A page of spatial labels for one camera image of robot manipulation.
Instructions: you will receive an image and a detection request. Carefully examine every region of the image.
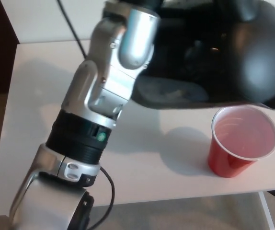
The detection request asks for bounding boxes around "black electric kettle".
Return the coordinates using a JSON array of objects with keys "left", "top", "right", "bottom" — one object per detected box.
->
[{"left": 130, "top": 0, "right": 275, "bottom": 111}]

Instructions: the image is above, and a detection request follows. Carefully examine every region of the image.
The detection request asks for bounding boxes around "red plastic cup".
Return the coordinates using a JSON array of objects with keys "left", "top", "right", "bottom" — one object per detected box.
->
[{"left": 208, "top": 106, "right": 275, "bottom": 178}]

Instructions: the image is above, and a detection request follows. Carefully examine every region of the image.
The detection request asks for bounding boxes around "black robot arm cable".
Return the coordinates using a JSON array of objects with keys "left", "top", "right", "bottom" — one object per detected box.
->
[{"left": 57, "top": 0, "right": 116, "bottom": 230}]

